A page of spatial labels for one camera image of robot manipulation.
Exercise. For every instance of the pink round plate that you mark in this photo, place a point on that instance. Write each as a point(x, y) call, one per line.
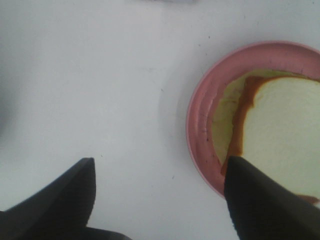
point(279, 55)

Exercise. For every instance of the white bread sandwich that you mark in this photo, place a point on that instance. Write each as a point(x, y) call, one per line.
point(272, 119)

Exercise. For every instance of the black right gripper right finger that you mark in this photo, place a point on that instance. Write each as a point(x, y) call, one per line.
point(261, 209)

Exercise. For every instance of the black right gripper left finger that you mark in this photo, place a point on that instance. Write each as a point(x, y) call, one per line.
point(60, 211)

